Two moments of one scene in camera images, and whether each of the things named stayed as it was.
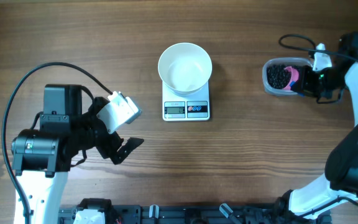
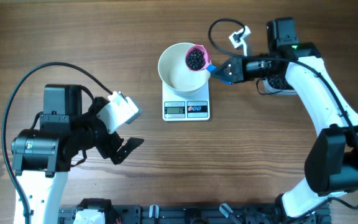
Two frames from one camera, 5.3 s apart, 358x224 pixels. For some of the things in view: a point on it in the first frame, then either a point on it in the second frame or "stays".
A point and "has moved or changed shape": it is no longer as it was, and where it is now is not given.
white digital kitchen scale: x=195 y=107 stays
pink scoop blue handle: x=293 y=78 has moved or changed shape
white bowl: x=184 y=68 stays
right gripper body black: x=313 y=82 -> x=253 y=66
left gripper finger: x=128 y=147 stays
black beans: x=278 y=76 stays
